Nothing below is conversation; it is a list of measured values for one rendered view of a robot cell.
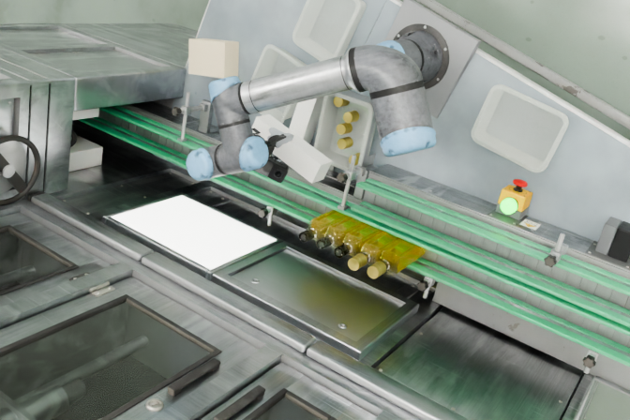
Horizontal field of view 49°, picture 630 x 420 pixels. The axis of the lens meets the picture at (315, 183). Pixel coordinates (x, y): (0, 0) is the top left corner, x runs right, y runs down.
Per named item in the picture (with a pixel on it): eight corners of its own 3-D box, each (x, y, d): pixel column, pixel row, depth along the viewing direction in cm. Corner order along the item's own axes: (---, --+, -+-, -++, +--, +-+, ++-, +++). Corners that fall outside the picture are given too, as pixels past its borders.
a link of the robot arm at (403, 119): (418, 79, 191) (425, 80, 138) (429, 130, 193) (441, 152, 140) (376, 89, 193) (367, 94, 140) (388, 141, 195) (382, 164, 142)
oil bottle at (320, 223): (340, 219, 211) (302, 238, 193) (344, 203, 209) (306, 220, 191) (356, 227, 208) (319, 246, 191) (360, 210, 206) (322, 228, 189)
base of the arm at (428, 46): (411, 20, 197) (394, 22, 189) (452, 48, 192) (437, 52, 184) (386, 65, 205) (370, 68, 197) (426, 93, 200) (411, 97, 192)
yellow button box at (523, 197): (502, 205, 195) (494, 212, 189) (510, 182, 193) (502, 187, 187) (526, 215, 192) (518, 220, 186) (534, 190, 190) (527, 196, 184)
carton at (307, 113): (296, 134, 229) (286, 137, 224) (318, 67, 220) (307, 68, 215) (310, 142, 227) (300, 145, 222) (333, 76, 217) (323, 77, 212)
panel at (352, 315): (180, 200, 232) (100, 224, 204) (182, 191, 231) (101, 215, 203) (417, 312, 191) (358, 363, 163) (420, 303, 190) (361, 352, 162)
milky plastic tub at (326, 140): (325, 153, 224) (311, 157, 217) (339, 86, 216) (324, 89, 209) (371, 171, 216) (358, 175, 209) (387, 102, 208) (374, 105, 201)
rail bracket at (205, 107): (210, 131, 245) (165, 141, 226) (217, 86, 239) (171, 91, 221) (220, 136, 243) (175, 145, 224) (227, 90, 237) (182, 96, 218)
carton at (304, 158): (269, 113, 196) (256, 116, 191) (332, 161, 187) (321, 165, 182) (261, 131, 198) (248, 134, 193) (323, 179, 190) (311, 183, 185)
